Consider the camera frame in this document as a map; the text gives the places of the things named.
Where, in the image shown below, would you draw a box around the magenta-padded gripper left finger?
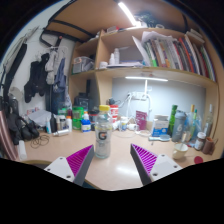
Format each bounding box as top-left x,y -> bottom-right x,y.
44,144 -> 96,187

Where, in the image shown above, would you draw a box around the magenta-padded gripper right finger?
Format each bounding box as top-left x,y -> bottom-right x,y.
130,143 -> 184,186

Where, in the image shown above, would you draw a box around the clear yellow-capped drink bottle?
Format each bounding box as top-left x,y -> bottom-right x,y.
94,104 -> 113,160

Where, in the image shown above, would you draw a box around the white cup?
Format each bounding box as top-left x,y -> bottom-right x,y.
172,142 -> 189,160

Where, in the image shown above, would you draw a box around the light blue hairbrush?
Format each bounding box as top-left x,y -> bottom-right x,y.
148,133 -> 172,142

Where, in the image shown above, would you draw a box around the flat round red coaster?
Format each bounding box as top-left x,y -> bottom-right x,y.
193,155 -> 205,165

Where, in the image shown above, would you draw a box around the blue and white carton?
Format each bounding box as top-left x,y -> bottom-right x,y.
151,114 -> 170,138

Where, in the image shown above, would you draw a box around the grey shaker bottle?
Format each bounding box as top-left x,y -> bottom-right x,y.
171,110 -> 187,143

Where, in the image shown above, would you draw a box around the brown jar with white lid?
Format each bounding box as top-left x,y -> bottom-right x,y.
194,131 -> 207,151

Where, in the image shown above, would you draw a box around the blue and white small bottle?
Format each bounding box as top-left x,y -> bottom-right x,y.
80,111 -> 92,133

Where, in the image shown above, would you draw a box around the brown mug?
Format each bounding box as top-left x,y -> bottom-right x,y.
202,137 -> 220,155

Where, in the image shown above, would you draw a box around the magenta pouch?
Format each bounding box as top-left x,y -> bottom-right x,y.
135,110 -> 148,131

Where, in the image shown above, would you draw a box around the clear bottle with orange cap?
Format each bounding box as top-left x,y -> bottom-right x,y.
187,104 -> 196,141

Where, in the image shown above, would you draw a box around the green plastic container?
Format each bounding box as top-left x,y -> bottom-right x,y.
72,105 -> 85,130

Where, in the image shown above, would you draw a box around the clear bottle with green cap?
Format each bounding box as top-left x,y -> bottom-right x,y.
192,109 -> 200,143

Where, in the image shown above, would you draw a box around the black bag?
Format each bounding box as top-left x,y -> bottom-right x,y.
0,96 -> 41,142

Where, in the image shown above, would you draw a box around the tall clear glass bottle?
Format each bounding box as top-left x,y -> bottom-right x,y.
203,103 -> 215,138

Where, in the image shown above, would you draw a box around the red and white can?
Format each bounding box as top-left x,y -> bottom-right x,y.
109,104 -> 120,124

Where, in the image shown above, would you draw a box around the white power strip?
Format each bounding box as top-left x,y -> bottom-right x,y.
128,92 -> 150,101

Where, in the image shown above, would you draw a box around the hanging dark clothes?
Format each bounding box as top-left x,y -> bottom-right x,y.
23,49 -> 69,115

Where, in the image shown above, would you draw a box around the white desk lamp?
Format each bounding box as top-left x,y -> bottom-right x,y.
124,75 -> 169,101

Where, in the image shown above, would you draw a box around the wooden shelf unit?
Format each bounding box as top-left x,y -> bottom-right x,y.
68,26 -> 220,113

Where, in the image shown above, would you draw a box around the long ceiling light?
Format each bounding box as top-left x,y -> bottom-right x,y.
117,1 -> 139,27

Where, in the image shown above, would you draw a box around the black coiled cable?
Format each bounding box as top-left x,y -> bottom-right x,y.
30,134 -> 51,150

